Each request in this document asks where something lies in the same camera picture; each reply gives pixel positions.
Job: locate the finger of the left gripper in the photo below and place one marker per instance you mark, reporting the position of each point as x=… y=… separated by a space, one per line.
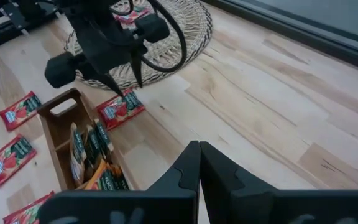
x=138 y=65
x=102 y=77

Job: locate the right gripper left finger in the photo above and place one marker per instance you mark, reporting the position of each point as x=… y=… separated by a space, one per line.
x=182 y=174

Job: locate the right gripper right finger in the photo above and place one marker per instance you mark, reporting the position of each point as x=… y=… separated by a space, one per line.
x=222 y=180

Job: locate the red tea packet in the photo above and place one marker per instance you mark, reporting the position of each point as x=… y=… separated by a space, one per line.
x=129 y=17
x=20 y=110
x=120 y=112
x=26 y=211
x=8 y=160

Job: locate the orange tea packet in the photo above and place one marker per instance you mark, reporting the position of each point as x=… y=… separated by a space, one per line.
x=120 y=180
x=99 y=179

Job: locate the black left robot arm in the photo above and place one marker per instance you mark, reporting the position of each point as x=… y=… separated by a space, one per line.
x=73 y=7

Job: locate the wooden tea organizer box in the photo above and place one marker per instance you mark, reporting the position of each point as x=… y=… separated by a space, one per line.
x=56 y=149

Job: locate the round woven placemat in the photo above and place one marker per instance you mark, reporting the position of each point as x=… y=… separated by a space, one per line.
x=182 y=37

